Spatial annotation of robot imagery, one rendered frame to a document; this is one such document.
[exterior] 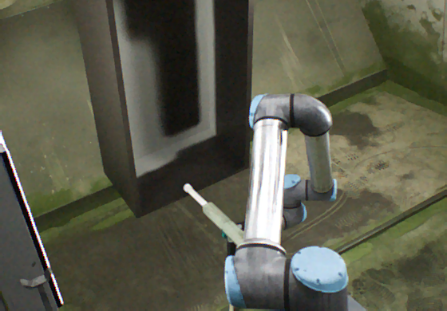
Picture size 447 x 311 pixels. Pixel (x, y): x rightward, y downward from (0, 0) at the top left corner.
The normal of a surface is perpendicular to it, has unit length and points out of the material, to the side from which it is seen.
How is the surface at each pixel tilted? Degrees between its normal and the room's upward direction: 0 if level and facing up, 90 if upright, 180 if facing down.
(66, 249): 0
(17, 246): 90
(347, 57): 57
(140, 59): 102
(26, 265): 90
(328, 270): 5
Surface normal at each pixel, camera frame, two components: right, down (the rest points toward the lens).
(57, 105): 0.29, -0.13
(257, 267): -0.18, -0.57
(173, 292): -0.16, -0.84
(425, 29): -0.88, 0.36
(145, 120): 0.49, 0.55
